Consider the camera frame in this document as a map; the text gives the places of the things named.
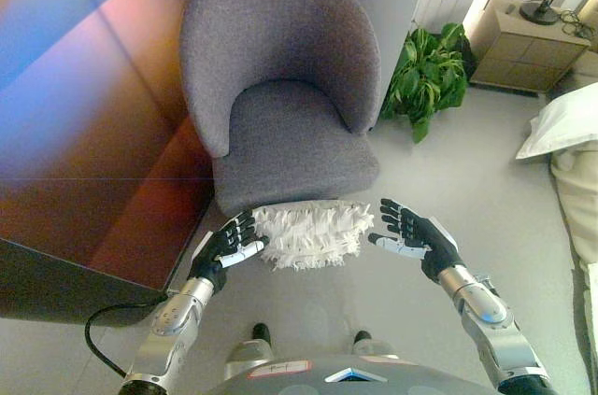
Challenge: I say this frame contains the silver right robot leg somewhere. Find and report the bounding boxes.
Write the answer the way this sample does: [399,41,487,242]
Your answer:
[349,330,412,364]

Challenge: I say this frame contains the tangled black cord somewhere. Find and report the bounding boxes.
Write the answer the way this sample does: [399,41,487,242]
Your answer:
[558,9,595,40]

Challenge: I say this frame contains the white bed pillow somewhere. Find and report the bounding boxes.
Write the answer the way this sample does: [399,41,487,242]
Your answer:
[515,81,598,162]

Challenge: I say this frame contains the silver left robot leg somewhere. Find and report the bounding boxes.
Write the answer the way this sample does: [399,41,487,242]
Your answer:
[225,323,275,380]

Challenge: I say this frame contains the dark wooden cabinet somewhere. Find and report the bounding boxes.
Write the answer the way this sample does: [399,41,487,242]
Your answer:
[0,0,224,329]

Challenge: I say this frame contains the beige nightstand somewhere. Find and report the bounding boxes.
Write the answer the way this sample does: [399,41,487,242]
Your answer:
[469,0,592,96]

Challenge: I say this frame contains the silver robot leg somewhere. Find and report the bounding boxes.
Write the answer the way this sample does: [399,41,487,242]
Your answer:
[349,330,412,364]
[225,323,275,380]

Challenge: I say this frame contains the green potted plant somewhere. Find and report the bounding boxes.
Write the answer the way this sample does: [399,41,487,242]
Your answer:
[380,23,474,144]

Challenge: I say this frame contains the white fringed pillow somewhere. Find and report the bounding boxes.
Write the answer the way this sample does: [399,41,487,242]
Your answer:
[250,198,377,273]

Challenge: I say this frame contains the gray fabric armchair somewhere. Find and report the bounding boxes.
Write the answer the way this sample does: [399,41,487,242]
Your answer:
[179,0,383,219]

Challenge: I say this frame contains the gray robot torso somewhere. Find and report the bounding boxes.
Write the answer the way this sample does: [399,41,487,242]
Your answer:
[200,352,496,395]

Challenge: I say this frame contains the thick black wrist cable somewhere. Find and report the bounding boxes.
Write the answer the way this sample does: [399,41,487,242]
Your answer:
[83,294,169,380]

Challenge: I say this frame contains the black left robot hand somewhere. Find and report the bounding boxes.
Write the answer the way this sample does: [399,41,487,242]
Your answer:
[189,210,271,291]

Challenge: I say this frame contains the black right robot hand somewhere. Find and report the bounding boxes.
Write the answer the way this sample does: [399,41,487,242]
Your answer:
[367,198,467,283]

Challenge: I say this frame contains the cream bed duvet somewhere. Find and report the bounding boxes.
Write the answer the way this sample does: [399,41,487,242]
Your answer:
[548,135,598,395]

